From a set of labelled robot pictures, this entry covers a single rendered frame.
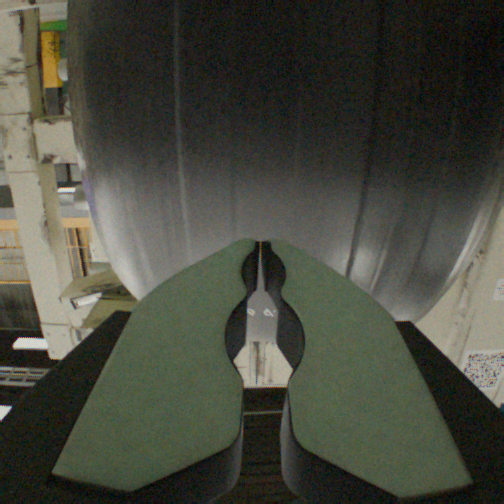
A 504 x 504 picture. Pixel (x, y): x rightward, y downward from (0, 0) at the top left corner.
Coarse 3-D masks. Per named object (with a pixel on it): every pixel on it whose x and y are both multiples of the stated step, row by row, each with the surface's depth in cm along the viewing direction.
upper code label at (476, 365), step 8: (472, 352) 48; (480, 352) 48; (488, 352) 48; (496, 352) 48; (464, 360) 49; (472, 360) 49; (480, 360) 49; (488, 360) 49; (496, 360) 49; (464, 368) 49; (472, 368) 49; (480, 368) 49; (488, 368) 49; (496, 368) 49; (472, 376) 50; (480, 376) 50; (488, 376) 50; (496, 376) 50; (480, 384) 51; (488, 384) 51; (496, 384) 51
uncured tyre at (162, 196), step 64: (128, 0) 17; (192, 0) 16; (256, 0) 16; (320, 0) 16; (384, 0) 16; (448, 0) 16; (128, 64) 18; (192, 64) 17; (256, 64) 17; (320, 64) 17; (384, 64) 17; (448, 64) 17; (128, 128) 19; (192, 128) 19; (256, 128) 18; (320, 128) 18; (384, 128) 18; (448, 128) 18; (128, 192) 21; (192, 192) 20; (256, 192) 20; (320, 192) 20; (384, 192) 20; (448, 192) 20; (128, 256) 24; (192, 256) 23; (320, 256) 23; (384, 256) 23; (448, 256) 23; (256, 320) 29
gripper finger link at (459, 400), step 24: (408, 336) 8; (432, 360) 7; (432, 384) 7; (456, 384) 7; (456, 408) 6; (480, 408) 6; (456, 432) 6; (480, 432) 6; (480, 456) 5; (480, 480) 5
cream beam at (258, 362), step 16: (96, 304) 87; (112, 304) 88; (128, 304) 88; (96, 320) 82; (240, 352) 81; (256, 352) 81; (272, 352) 80; (240, 368) 82; (256, 368) 83; (272, 368) 82; (288, 368) 82; (272, 384) 84
